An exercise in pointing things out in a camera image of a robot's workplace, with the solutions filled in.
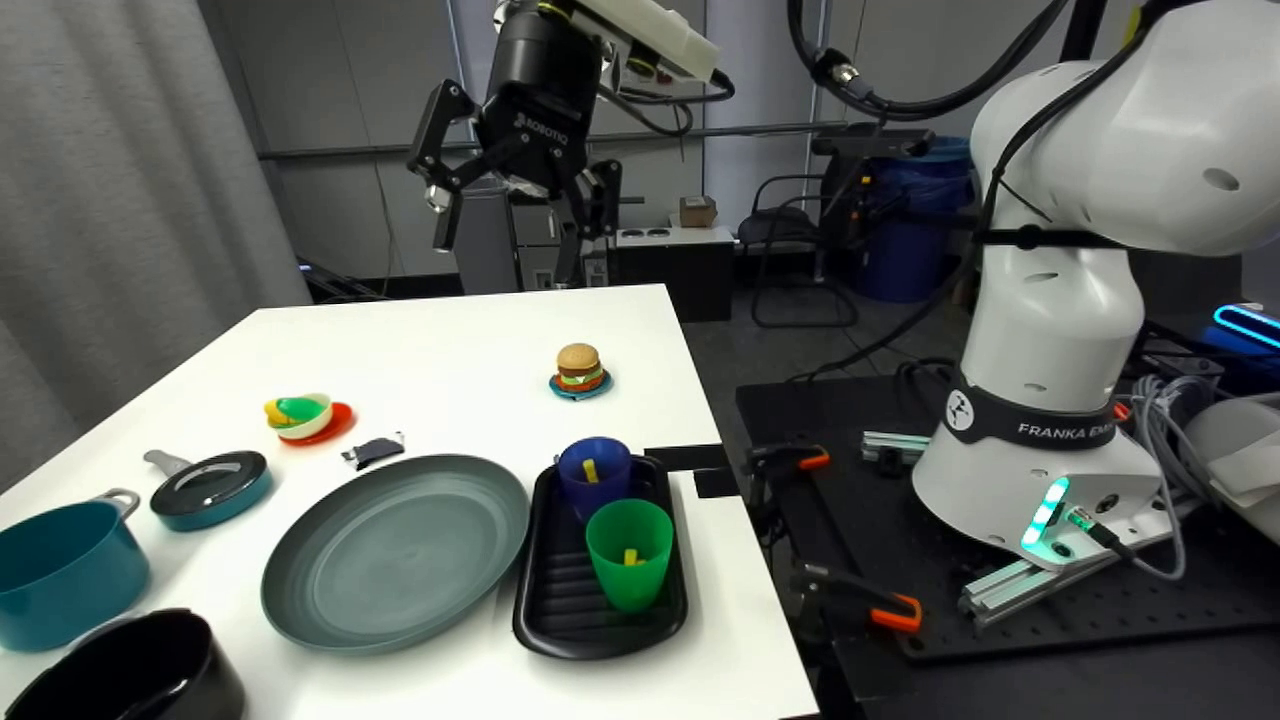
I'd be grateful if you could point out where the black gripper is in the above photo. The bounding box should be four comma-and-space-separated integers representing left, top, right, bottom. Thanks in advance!
403, 9, 627, 291

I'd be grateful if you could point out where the blue plastic cup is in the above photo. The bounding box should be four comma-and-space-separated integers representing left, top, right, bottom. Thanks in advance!
553, 432, 641, 525

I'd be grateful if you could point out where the small orange plate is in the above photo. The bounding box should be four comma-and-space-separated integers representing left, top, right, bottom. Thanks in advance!
278, 397, 359, 454

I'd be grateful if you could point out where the grey-green round plate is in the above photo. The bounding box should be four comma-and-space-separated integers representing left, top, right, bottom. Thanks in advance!
255, 454, 535, 655

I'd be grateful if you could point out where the green plastic cup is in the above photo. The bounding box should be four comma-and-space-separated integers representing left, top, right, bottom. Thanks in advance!
581, 498, 681, 616

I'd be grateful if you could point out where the grey cabinet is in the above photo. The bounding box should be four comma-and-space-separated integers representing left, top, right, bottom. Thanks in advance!
437, 175, 572, 302

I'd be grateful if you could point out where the toy hamburger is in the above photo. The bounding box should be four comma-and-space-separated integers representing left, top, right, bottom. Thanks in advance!
544, 368, 617, 405
553, 340, 606, 391

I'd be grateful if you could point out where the dark background desk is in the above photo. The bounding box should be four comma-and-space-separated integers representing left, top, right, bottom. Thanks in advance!
583, 216, 745, 329

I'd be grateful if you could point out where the small black toy piece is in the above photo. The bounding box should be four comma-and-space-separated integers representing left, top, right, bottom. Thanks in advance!
335, 432, 407, 477

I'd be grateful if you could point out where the blue barrel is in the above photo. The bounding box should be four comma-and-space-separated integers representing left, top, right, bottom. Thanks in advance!
838, 127, 978, 310

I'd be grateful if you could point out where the black orange clamp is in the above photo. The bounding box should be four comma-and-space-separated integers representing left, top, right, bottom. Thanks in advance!
749, 440, 838, 489
789, 557, 926, 640

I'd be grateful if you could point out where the grey curtain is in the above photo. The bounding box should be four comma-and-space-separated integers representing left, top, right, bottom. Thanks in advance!
0, 0, 310, 493

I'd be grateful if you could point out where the black rectangular tray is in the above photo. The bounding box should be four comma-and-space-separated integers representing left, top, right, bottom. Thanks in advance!
508, 456, 690, 666

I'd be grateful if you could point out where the teal cooking pot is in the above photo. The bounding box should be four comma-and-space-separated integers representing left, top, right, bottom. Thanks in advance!
0, 486, 157, 655

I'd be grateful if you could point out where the black cooking pot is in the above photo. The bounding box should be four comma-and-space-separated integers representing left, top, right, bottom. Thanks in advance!
0, 603, 250, 720

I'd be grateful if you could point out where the blue glowing device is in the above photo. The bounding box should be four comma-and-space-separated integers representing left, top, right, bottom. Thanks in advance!
1204, 302, 1280, 391

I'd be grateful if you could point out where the white device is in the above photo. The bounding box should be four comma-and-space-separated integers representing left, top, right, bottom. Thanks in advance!
1184, 397, 1280, 543

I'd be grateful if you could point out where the black breadboard base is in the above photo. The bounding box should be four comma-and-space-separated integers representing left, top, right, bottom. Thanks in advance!
726, 378, 1280, 720

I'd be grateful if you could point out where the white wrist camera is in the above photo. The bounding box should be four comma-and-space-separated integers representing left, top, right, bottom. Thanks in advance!
572, 0, 731, 100

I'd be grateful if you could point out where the black wire chair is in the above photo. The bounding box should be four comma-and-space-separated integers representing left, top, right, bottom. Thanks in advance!
734, 167, 865, 334

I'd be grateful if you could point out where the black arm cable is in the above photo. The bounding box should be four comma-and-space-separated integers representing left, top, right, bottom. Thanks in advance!
782, 0, 1077, 127

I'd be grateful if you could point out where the silver aluminium rail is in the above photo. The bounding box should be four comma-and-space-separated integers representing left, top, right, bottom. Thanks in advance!
954, 513, 1184, 631

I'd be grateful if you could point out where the grey cable bundle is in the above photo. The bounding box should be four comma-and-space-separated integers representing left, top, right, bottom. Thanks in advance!
1125, 368, 1211, 589

